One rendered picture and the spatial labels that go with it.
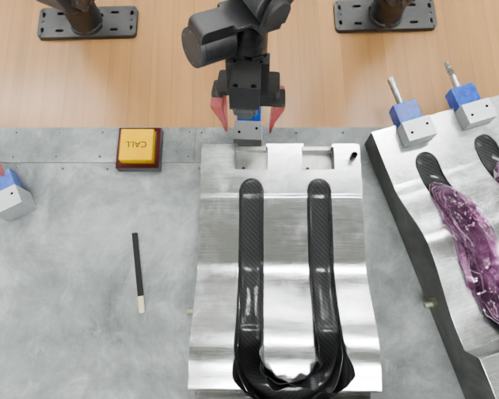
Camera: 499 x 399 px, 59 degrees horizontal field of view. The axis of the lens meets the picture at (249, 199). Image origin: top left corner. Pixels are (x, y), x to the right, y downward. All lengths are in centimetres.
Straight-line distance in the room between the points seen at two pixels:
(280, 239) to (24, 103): 57
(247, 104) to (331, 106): 27
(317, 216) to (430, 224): 18
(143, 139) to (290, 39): 36
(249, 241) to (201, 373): 21
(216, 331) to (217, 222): 17
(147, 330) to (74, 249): 19
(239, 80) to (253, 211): 21
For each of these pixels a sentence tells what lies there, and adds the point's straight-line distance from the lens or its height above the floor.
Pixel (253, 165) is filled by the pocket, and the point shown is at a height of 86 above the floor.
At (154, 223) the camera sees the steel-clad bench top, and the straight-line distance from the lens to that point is 80.
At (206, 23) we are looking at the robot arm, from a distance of 63.
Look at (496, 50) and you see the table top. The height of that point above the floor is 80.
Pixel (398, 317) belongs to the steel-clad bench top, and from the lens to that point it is 80.
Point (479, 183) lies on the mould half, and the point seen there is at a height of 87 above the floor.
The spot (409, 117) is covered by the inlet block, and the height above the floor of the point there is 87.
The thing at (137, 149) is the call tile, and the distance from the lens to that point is 81.
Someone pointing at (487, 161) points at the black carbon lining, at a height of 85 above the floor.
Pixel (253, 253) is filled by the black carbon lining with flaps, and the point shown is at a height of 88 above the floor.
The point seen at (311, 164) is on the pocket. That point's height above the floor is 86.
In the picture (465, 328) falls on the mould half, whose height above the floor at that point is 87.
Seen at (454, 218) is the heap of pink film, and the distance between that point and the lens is 74.
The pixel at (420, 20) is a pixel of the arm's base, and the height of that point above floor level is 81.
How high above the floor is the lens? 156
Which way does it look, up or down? 75 degrees down
